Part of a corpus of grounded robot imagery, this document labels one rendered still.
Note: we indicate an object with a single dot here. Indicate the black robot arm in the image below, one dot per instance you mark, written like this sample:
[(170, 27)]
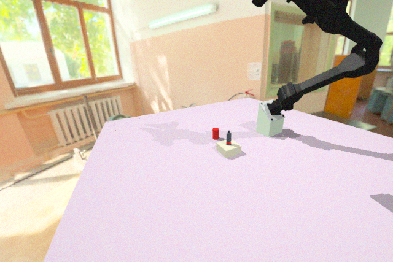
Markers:
[(331, 17)]

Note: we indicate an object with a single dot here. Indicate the beige block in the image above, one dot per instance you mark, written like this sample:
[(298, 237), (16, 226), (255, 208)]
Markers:
[(228, 150)]

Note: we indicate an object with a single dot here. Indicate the dark red cylinder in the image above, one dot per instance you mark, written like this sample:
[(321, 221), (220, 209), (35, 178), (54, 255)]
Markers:
[(215, 133)]

